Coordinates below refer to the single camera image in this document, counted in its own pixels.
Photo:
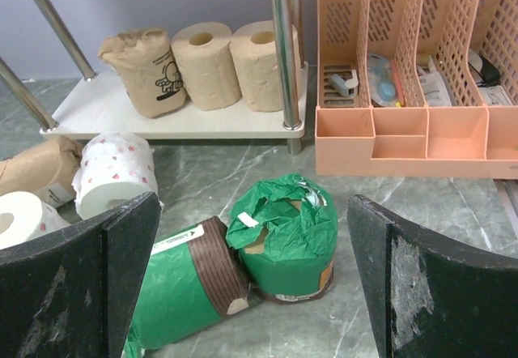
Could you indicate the brown roll with cartoon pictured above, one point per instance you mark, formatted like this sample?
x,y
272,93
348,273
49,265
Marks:
x,y
144,61

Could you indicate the grey white tape dispenser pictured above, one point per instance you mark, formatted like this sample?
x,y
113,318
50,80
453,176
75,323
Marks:
x,y
347,87

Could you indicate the tan unwrapped paper roll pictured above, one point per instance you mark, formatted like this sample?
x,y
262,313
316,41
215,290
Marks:
x,y
253,51
206,66

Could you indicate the white packets in organizer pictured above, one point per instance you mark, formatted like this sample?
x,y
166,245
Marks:
x,y
434,89

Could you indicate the black item in organizer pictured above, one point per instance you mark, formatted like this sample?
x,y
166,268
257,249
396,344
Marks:
x,y
484,73

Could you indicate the blue item in organizer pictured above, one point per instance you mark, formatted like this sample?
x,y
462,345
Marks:
x,y
382,85

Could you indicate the green paper roll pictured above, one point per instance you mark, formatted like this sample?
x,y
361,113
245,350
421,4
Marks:
x,y
285,231

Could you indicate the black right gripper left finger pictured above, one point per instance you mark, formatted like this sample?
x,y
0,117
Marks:
x,y
72,293

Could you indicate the orange plastic file organizer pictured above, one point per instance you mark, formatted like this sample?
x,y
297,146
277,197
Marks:
x,y
417,88

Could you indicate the white upright paper roll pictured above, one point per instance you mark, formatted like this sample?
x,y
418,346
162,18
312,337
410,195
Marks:
x,y
25,217

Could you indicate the white two-tier shelf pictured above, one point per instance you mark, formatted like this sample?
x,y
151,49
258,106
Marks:
x,y
99,104

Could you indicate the brown roll white label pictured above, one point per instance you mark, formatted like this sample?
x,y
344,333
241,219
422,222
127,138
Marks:
x,y
45,170

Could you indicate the white roll with red dots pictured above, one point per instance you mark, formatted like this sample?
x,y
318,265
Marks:
x,y
115,167

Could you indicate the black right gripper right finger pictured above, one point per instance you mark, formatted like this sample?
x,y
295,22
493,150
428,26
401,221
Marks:
x,y
429,295

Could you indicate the green wrapped roll brown band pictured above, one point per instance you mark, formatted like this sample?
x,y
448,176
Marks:
x,y
193,280

